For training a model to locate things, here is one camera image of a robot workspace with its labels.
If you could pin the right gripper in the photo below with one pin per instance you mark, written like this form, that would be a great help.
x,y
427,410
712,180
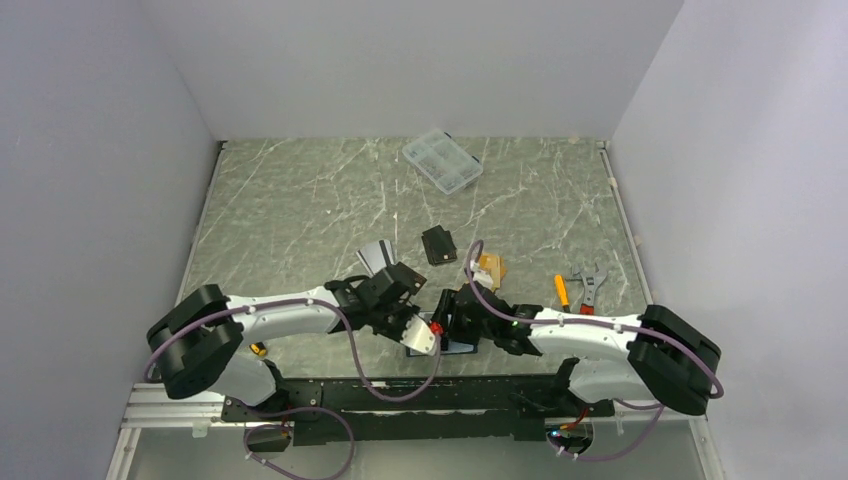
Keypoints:
x,y
446,307

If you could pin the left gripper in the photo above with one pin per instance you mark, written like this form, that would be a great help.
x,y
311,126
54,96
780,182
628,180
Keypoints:
x,y
409,311

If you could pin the blue leather card holder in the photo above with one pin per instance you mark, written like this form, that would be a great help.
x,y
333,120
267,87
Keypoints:
x,y
448,346

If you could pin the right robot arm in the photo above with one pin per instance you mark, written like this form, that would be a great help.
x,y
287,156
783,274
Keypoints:
x,y
653,355

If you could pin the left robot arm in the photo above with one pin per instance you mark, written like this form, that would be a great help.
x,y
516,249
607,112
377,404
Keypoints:
x,y
194,346

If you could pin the silver card stack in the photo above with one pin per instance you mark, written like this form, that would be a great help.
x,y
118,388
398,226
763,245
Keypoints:
x,y
376,255

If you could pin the orange card stack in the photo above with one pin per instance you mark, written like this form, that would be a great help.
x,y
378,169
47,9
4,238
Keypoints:
x,y
493,271

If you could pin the black card stack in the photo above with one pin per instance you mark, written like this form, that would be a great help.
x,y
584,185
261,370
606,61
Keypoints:
x,y
438,246

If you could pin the yellow black screwdriver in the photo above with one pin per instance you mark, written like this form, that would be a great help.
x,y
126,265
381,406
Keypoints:
x,y
258,349

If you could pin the adjustable wrench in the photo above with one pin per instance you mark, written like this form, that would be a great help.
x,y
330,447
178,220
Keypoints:
x,y
591,282

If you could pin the clear plastic organizer box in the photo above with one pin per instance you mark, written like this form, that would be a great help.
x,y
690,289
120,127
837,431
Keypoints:
x,y
440,159

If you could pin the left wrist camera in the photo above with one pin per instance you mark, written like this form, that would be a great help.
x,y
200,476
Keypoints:
x,y
418,336

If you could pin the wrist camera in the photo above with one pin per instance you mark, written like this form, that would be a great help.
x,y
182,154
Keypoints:
x,y
480,275
418,336

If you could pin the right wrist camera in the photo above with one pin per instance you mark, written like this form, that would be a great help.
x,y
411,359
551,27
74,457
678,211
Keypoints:
x,y
480,275

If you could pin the black base frame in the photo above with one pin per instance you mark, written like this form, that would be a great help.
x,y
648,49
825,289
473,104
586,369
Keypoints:
x,y
516,406

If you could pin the orange handled tool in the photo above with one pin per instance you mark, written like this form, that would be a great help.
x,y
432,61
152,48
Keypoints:
x,y
562,292

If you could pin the aluminium rail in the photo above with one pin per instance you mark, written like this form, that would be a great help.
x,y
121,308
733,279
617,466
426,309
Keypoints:
x,y
149,407

